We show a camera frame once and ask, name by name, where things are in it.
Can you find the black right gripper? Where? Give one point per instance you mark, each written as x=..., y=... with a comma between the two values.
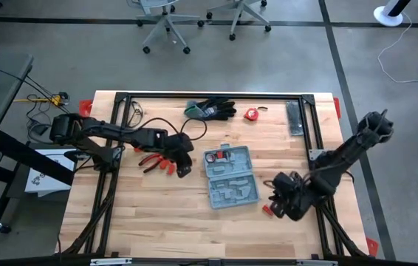
x=294, y=196

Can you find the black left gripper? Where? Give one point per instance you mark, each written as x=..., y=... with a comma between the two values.
x=179, y=146

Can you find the red bit holder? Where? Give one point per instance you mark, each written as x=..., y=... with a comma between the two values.
x=267, y=210

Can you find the small red utility knife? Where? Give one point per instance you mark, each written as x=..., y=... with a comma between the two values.
x=172, y=169

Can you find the hex key set red holder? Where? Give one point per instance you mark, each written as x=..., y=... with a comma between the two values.
x=221, y=154

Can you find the grey plastic tool case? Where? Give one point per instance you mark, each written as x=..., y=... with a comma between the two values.
x=231, y=184

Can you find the red tape measure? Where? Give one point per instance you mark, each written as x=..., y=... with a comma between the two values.
x=252, y=114

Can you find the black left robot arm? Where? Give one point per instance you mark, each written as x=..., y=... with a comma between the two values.
x=120, y=131

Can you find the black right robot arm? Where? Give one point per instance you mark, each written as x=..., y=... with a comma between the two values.
x=342, y=153

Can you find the black work glove green cuff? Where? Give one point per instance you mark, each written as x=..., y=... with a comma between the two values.
x=212, y=115
x=220, y=103

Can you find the black rectangular bar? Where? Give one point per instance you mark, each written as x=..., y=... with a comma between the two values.
x=294, y=118

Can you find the red table clamp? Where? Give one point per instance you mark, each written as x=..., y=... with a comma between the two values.
x=337, y=107
x=85, y=106
x=372, y=247

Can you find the white cardboard box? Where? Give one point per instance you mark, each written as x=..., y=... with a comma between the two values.
x=46, y=177

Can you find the grey office chair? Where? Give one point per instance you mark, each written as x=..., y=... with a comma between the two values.
x=164, y=22
x=240, y=9

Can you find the black power adapter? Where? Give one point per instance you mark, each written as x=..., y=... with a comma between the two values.
x=38, y=128

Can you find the silver bracket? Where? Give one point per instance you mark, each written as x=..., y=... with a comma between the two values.
x=111, y=261
x=316, y=263

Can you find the black aluminium table frame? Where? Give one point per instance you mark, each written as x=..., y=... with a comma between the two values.
x=231, y=95

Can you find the white round pedestal base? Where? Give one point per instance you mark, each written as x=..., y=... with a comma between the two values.
x=386, y=18

